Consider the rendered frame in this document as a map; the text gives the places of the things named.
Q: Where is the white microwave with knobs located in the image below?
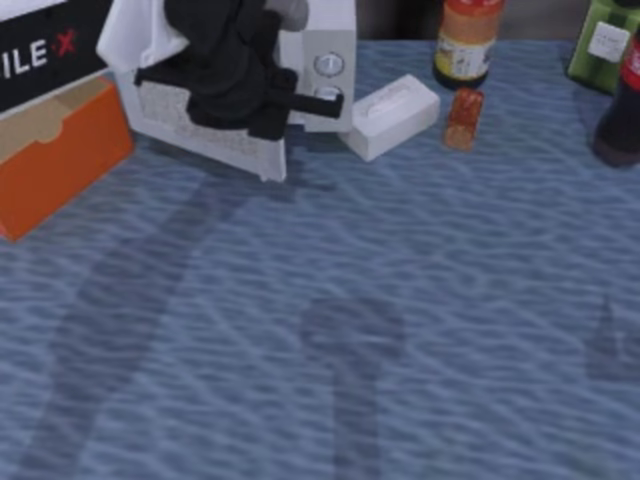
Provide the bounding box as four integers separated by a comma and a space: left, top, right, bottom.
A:
117, 10, 359, 184

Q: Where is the white rectangular box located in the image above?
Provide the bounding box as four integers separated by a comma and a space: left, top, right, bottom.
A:
342, 73, 441, 162

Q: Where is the black AgileX sign board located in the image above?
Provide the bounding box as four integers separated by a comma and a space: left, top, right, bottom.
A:
0, 0, 117, 114

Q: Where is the orange cardboard box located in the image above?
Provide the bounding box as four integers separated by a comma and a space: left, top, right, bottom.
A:
0, 75, 136, 243

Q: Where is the small orange packet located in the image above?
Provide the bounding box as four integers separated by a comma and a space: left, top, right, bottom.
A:
443, 88, 486, 151

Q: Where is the sauce bottle with orange cap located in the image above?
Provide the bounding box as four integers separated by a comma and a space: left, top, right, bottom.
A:
432, 0, 500, 91

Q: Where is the blue wave-pattern tablecloth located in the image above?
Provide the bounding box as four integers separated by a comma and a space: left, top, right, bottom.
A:
0, 38, 640, 480

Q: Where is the green box with white label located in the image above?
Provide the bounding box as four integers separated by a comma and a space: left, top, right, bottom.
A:
566, 0, 635, 95

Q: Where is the dark cola bottle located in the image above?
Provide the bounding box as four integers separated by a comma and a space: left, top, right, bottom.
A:
591, 30, 640, 167

